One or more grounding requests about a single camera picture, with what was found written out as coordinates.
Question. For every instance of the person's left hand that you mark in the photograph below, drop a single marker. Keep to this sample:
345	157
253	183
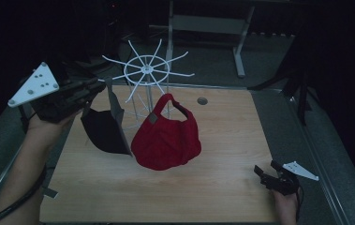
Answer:
50	128

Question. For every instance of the small grey strip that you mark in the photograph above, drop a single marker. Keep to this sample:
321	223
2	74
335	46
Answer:
50	192

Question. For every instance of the red baseball cap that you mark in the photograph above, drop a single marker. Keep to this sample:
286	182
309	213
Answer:
165	143

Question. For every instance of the grey metal desk frame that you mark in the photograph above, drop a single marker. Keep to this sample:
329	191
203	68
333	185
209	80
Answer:
209	25

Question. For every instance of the grey black baseball cap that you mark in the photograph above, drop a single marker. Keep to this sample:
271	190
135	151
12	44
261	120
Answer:
106	131

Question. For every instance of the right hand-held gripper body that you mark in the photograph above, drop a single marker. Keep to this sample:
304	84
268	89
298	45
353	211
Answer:
283	184

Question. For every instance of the grey round table grommet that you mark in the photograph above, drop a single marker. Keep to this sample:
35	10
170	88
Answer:
202	100

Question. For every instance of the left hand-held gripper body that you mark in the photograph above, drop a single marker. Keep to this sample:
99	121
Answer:
53	103

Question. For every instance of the person's right hand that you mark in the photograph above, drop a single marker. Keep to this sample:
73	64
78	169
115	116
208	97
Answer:
286	207

